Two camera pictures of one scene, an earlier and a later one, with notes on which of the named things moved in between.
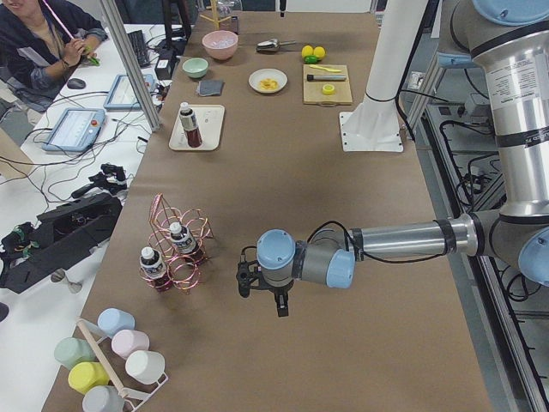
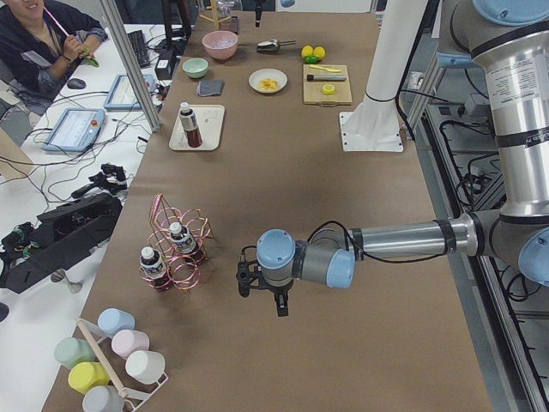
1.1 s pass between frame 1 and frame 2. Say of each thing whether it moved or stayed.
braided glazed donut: stayed
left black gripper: stayed
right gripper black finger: moved
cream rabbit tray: stayed
